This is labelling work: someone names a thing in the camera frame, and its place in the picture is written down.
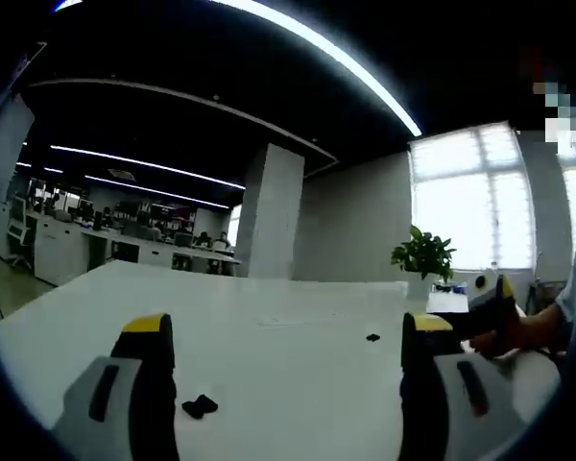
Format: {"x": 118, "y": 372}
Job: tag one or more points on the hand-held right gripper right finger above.
{"x": 441, "y": 413}

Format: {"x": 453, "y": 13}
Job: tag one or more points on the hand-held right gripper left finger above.
{"x": 125, "y": 413}

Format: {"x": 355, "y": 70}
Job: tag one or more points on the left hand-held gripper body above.
{"x": 482, "y": 293}

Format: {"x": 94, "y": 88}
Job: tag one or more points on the black plastic buckle part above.
{"x": 373, "y": 337}
{"x": 199, "y": 405}

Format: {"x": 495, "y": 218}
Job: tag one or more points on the person's left hand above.
{"x": 506, "y": 343}

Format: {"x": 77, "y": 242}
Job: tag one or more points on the white plant pot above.
{"x": 420, "y": 287}

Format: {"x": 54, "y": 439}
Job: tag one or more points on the green potted plant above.
{"x": 424, "y": 254}

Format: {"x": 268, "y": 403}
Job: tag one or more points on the large bright window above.
{"x": 470, "y": 201}

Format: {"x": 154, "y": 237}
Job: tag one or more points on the row of white office desks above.
{"x": 125, "y": 245}

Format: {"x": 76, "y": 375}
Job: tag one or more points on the white office chair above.
{"x": 19, "y": 230}

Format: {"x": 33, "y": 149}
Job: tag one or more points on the straight ceiling light strip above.
{"x": 149, "y": 164}
{"x": 163, "y": 191}

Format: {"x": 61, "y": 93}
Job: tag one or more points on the ceiling air vent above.
{"x": 122, "y": 174}

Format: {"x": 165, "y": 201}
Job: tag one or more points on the long curved ceiling light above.
{"x": 345, "y": 53}

